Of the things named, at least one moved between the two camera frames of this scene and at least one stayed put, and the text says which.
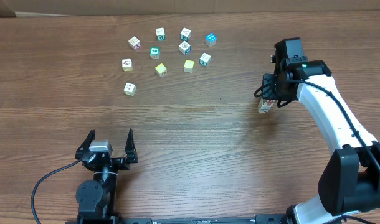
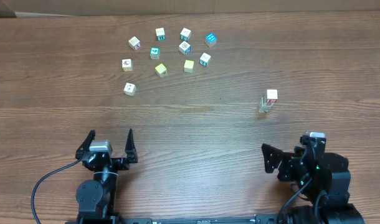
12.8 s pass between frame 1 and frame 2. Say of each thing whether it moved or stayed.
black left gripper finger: stayed
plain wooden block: stayed
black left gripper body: stayed
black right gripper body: moved
